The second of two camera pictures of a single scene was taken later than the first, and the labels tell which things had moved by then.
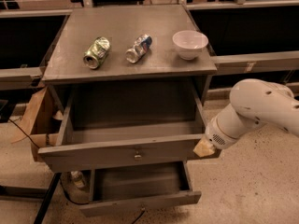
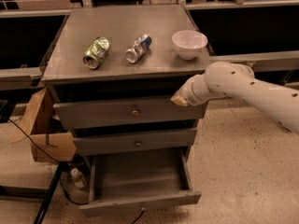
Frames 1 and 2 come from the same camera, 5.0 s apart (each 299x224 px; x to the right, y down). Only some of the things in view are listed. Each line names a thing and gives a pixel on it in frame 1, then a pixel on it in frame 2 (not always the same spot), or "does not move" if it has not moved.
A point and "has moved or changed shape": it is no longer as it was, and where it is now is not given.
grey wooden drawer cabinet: (133, 82) does not move
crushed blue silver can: (140, 48) does not move
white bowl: (189, 43) does not move
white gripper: (217, 135) -> (190, 94)
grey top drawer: (110, 129) has moved or changed shape
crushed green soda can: (95, 55) does not move
